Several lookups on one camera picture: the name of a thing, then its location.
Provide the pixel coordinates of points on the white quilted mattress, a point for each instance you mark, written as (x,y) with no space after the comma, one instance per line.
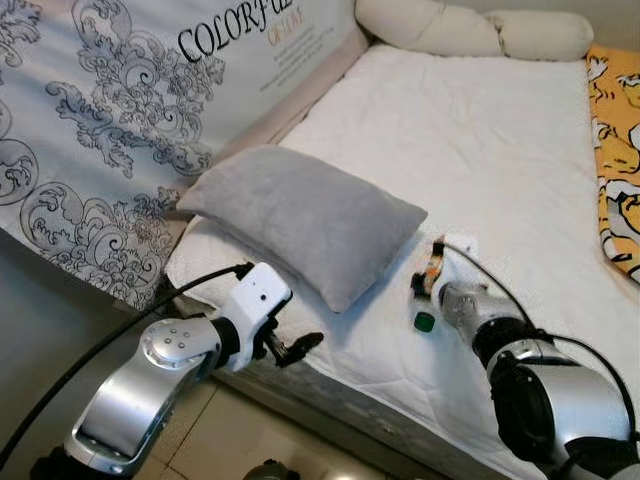
(480,150)

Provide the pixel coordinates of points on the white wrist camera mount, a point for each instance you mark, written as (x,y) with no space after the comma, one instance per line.
(255,295)
(460,246)

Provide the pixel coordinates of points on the small green round cap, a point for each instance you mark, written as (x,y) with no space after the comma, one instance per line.
(425,322)

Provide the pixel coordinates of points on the white ornament-print headboard cover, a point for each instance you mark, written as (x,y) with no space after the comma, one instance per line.
(100,100)

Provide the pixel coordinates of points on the long beige bolster cushion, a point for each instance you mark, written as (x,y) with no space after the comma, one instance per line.
(450,30)

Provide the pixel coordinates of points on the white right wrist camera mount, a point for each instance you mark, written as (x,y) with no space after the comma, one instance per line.
(460,246)

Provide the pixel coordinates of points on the black robot leg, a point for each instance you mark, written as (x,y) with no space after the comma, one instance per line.
(267,470)

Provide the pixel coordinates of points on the orange cartoon-print quilt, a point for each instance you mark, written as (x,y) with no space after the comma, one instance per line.
(615,120)

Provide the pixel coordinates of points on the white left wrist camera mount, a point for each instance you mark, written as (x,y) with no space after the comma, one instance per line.
(255,295)

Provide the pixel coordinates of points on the grey plush pillow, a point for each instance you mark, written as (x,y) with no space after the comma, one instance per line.
(300,220)

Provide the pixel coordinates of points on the grey bed base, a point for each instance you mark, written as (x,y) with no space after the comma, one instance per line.
(380,422)

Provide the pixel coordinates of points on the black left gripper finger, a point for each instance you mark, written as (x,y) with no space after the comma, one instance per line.
(303,346)

